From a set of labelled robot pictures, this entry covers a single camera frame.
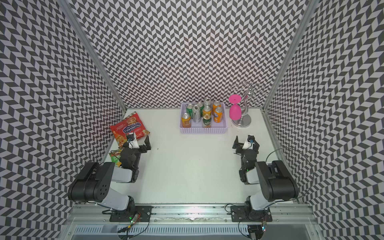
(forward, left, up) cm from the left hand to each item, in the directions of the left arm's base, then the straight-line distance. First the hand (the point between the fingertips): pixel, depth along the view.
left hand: (140, 137), depth 90 cm
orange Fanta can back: (+28, -48, 0) cm, 56 cm away
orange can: (+16, -27, -2) cm, 31 cm away
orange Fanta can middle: (+23, -41, 0) cm, 47 cm away
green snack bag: (-9, +15, -7) cm, 19 cm away
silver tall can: (+19, -34, 0) cm, 39 cm away
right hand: (-1, -63, -1) cm, 63 cm away
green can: (+25, -29, -2) cm, 38 cm away
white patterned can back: (+28, -42, +3) cm, 50 cm away
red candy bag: (+15, +12, -6) cm, 20 cm away
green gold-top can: (+14, -41, 0) cm, 43 cm away
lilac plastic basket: (+17, -49, -14) cm, 54 cm away
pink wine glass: (+14, -58, +9) cm, 61 cm away
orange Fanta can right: (+20, -49, -3) cm, 53 cm away
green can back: (+24, -37, +1) cm, 44 cm away
